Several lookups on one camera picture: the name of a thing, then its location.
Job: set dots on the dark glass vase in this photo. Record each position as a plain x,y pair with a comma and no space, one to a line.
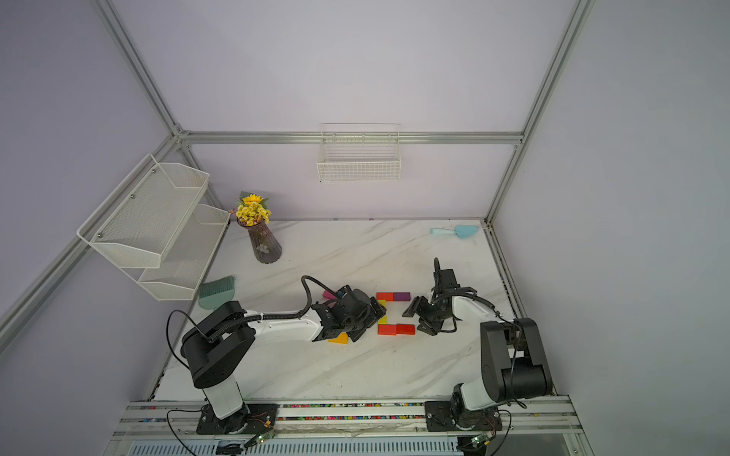
266,247

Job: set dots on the aluminium front rail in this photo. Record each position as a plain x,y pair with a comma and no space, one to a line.
344,418

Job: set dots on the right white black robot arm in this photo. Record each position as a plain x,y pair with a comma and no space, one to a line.
513,364

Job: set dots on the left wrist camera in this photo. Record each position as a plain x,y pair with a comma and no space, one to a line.
343,292

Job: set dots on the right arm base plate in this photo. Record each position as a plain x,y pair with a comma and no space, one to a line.
447,416

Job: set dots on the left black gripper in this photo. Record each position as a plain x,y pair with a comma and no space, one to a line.
372,316

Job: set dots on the teal scoop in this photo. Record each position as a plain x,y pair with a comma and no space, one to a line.
460,231

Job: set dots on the upper white mesh shelf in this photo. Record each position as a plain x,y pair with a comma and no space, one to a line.
136,227

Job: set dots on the lower white mesh shelf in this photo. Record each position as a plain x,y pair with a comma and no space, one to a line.
184,267

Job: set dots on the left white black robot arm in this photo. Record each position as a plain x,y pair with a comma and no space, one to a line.
213,349

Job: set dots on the white mesh shelf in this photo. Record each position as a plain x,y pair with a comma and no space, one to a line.
136,227
184,267

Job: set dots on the orange block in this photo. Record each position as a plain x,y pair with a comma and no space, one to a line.
341,339

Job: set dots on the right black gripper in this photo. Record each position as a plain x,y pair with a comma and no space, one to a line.
418,305

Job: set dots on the yellow flower bouquet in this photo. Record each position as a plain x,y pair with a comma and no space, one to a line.
252,210

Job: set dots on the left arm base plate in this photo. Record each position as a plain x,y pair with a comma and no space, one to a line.
252,419

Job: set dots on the white wire wall basket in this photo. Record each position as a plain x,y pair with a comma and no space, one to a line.
359,152

